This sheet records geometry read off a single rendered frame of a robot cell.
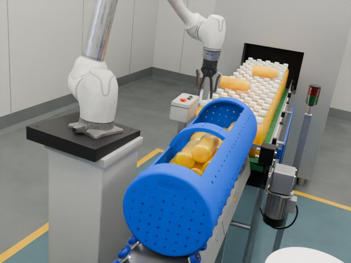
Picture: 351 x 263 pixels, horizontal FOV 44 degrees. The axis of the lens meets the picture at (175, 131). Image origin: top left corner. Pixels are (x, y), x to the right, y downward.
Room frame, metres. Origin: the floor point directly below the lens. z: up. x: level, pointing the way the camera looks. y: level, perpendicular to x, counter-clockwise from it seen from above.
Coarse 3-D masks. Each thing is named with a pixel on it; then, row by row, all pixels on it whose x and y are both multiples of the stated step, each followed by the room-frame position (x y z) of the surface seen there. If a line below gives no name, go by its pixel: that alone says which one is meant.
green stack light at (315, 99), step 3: (309, 96) 2.22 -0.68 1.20; (312, 96) 2.21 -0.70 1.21; (318, 96) 2.22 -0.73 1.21; (306, 99) 2.23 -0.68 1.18; (309, 99) 2.22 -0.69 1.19; (312, 99) 2.21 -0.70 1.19; (315, 99) 2.21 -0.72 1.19; (318, 99) 2.23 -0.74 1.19; (306, 102) 2.23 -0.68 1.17; (309, 102) 2.21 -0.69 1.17; (312, 102) 2.21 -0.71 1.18; (315, 102) 2.21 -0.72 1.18
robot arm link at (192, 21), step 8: (168, 0) 2.03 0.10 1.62; (176, 0) 2.05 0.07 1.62; (176, 8) 2.11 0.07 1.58; (184, 8) 2.16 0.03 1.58; (184, 16) 2.18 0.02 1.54; (192, 16) 2.21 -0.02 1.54; (200, 16) 2.22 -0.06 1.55; (184, 24) 2.22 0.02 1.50; (192, 24) 2.19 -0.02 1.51; (200, 24) 2.19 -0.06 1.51; (192, 32) 2.20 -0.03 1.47; (200, 40) 2.20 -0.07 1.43
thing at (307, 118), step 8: (304, 120) 2.23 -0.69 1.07; (304, 128) 2.22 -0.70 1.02; (304, 136) 2.22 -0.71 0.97; (304, 144) 2.22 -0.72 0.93; (296, 152) 2.23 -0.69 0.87; (296, 160) 2.22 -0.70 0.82; (296, 168) 2.22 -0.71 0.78; (296, 176) 2.22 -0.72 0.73; (280, 232) 2.22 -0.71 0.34; (280, 240) 2.22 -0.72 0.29
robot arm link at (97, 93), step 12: (96, 72) 1.78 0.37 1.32; (108, 72) 1.81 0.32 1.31; (84, 84) 1.77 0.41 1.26; (96, 84) 1.75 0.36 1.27; (108, 84) 1.77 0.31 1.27; (84, 96) 1.75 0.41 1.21; (96, 96) 1.73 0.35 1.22; (108, 96) 1.75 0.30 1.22; (84, 108) 1.74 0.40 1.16; (96, 108) 1.73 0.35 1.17; (108, 108) 1.75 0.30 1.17; (96, 120) 1.73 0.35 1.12; (108, 120) 1.75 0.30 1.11
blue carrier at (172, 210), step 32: (192, 128) 1.49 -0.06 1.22; (256, 128) 1.86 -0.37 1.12; (160, 160) 1.42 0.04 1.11; (224, 160) 1.32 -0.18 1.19; (128, 192) 1.12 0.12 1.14; (160, 192) 1.09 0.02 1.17; (192, 192) 1.07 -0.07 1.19; (224, 192) 1.20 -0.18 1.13; (128, 224) 1.12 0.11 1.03; (160, 224) 1.09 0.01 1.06; (192, 224) 1.06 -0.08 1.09
